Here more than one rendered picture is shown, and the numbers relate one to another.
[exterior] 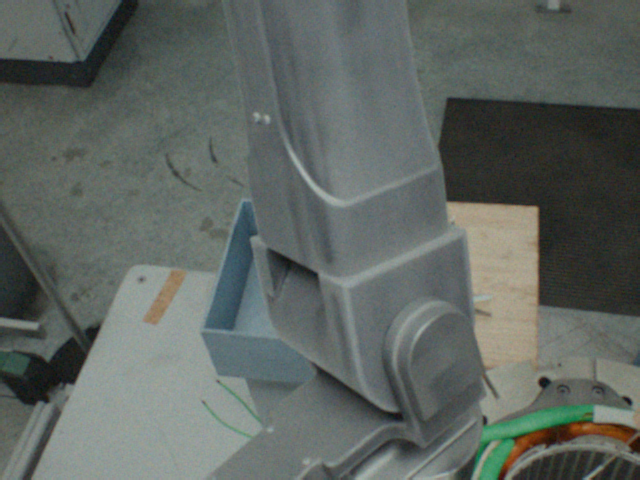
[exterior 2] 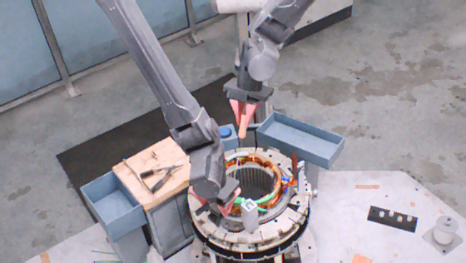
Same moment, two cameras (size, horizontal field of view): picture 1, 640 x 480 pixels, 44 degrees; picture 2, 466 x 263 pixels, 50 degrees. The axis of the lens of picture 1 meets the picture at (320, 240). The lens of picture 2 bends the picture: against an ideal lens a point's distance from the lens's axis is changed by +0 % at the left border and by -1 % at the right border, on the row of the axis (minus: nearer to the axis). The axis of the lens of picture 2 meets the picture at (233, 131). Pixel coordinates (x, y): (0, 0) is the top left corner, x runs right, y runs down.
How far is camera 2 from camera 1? 79 cm
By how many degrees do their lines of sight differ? 34
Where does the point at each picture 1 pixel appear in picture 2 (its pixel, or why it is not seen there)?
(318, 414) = (198, 154)
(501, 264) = (173, 154)
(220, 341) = (113, 225)
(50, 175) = not seen: outside the picture
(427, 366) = (213, 127)
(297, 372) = (139, 221)
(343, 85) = (180, 91)
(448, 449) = (220, 148)
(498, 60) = (66, 128)
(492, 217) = (160, 146)
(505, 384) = not seen: hidden behind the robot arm
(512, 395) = not seen: hidden behind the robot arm
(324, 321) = (193, 132)
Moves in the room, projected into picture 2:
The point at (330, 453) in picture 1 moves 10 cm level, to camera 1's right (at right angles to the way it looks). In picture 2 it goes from (206, 154) to (235, 126)
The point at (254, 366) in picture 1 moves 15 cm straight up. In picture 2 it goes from (125, 229) to (111, 194)
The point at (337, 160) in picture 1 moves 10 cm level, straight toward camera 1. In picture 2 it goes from (185, 101) to (224, 121)
